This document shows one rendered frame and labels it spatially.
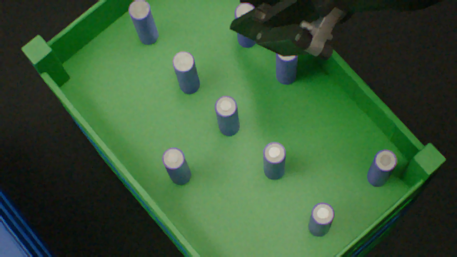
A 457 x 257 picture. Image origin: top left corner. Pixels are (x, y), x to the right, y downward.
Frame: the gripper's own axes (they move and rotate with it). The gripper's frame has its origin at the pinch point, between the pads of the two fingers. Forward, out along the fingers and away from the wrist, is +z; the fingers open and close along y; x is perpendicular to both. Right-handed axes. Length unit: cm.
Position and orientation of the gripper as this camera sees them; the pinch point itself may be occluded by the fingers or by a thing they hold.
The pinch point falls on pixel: (266, 10)
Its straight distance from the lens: 79.1
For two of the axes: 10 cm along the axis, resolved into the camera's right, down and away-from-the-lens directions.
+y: -3.4, 9.1, -2.2
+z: -3.5, 1.0, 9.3
